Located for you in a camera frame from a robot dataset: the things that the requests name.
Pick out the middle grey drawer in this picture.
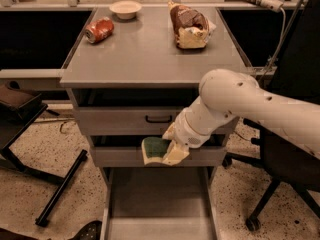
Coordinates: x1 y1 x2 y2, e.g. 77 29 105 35
90 147 226 167

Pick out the green and yellow sponge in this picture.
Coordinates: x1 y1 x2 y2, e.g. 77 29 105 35
141 137 170 165

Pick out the white bowl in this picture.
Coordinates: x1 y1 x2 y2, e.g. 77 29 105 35
109 1 142 20

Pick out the crushed red soda can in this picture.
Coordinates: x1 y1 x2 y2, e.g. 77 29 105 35
85 17 114 44

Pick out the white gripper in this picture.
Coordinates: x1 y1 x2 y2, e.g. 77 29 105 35
162 108 210 166

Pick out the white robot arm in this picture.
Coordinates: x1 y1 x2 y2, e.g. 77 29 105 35
162 69 320 165

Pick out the top grey drawer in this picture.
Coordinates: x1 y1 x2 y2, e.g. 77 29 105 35
72 105 243 137

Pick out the black office chair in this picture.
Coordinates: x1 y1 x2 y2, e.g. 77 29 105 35
224 0 320 231

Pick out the grey drawer cabinet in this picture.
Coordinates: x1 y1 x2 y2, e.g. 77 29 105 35
59 5 255 240

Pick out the black frame stand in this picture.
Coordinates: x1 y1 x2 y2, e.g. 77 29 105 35
0 80 89 228

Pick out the brown chip bag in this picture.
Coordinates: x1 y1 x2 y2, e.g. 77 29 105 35
168 1 216 49

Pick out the black perforated foot object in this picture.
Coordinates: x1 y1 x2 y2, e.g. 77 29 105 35
70 220 102 240

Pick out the bottom grey open drawer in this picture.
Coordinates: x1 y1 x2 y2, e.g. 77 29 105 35
99 167 221 240

